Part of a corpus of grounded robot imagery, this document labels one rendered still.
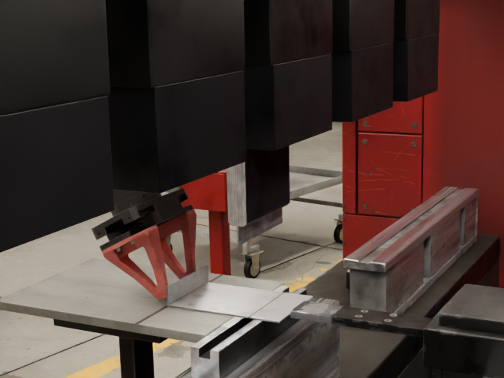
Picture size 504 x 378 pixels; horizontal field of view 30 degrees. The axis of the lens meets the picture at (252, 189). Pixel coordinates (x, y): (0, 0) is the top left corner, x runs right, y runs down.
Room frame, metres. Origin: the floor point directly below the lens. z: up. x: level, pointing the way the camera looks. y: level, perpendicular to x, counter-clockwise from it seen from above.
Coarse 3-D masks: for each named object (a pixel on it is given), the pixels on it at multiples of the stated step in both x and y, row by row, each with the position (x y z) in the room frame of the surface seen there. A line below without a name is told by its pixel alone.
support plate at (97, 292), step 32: (32, 288) 1.01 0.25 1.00; (64, 288) 1.01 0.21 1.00; (96, 288) 1.01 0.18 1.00; (128, 288) 1.00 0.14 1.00; (256, 288) 0.99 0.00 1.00; (64, 320) 0.93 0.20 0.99; (96, 320) 0.91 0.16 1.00; (128, 320) 0.90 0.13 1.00; (160, 320) 0.90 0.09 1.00; (192, 320) 0.89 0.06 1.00; (224, 320) 0.89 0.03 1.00
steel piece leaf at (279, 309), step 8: (280, 296) 0.96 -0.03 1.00; (288, 296) 0.96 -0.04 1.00; (296, 296) 0.96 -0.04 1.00; (304, 296) 0.96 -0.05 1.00; (312, 296) 0.96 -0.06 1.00; (272, 304) 0.93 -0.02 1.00; (280, 304) 0.93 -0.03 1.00; (288, 304) 0.93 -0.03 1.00; (296, 304) 0.93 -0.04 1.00; (256, 312) 0.91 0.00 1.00; (264, 312) 0.91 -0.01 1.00; (272, 312) 0.91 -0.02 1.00; (280, 312) 0.91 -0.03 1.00; (288, 312) 0.91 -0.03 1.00; (264, 320) 0.89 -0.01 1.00; (272, 320) 0.88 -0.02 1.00; (280, 320) 0.88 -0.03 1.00
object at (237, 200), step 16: (256, 160) 0.90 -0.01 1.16; (272, 160) 0.93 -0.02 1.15; (288, 160) 0.96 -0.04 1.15; (240, 176) 0.88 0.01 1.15; (256, 176) 0.90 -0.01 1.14; (272, 176) 0.93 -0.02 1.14; (288, 176) 0.96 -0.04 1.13; (240, 192) 0.88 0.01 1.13; (256, 192) 0.90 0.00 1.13; (272, 192) 0.93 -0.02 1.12; (288, 192) 0.96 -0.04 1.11; (240, 208) 0.88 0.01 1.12; (256, 208) 0.90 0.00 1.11; (272, 208) 0.93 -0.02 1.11; (240, 224) 0.88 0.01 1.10; (256, 224) 0.92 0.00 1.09; (272, 224) 0.95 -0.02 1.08; (240, 240) 0.88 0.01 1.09
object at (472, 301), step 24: (480, 288) 0.87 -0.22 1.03; (312, 312) 0.90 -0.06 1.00; (336, 312) 0.90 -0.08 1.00; (360, 312) 0.89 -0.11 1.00; (384, 312) 0.89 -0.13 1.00; (456, 312) 0.80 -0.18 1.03; (480, 312) 0.80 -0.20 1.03; (432, 336) 0.79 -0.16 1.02; (456, 336) 0.78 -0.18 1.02; (480, 336) 0.78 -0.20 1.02; (432, 360) 0.79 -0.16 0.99; (456, 360) 0.78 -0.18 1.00; (480, 360) 0.77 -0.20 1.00
